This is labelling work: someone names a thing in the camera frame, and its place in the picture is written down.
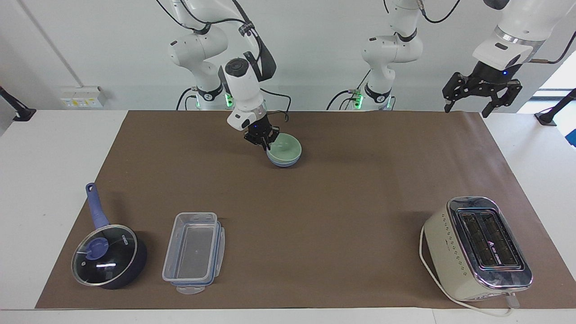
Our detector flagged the clear plastic food container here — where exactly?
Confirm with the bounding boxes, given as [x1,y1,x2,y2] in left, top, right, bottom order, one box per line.
[162,212,226,295]

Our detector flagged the dark blue saucepan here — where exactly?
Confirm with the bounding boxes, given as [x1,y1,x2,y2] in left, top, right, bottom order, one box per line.
[71,182,148,290]

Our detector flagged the black cable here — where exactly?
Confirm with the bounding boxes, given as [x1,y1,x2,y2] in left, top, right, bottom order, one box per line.
[418,0,462,24]
[155,0,277,83]
[260,88,292,123]
[175,87,199,111]
[528,41,574,65]
[326,70,372,111]

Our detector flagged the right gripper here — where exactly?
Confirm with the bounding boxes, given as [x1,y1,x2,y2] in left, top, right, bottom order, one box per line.
[243,114,280,152]

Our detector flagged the blue bowl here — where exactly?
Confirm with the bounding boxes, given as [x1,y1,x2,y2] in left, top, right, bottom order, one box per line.
[267,153,302,168]

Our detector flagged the cream and chrome toaster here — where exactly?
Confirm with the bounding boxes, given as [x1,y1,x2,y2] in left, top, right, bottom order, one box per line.
[423,196,534,302]

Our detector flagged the white toaster cord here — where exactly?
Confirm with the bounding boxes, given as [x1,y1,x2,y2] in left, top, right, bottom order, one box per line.
[418,224,521,317]

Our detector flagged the glass lid with blue knob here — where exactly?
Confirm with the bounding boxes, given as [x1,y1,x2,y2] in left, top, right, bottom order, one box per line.
[71,224,138,287]

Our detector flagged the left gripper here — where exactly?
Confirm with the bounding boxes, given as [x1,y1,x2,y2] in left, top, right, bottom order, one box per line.
[441,60,524,119]

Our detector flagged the white wall socket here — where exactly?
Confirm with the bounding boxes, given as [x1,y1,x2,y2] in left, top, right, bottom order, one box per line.
[59,85,107,109]

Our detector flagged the green bowl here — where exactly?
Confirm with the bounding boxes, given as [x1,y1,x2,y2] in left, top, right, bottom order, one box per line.
[266,133,302,164]

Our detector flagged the black stand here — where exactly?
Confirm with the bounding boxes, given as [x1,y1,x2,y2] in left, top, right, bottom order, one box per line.
[0,85,37,122]
[534,88,576,126]

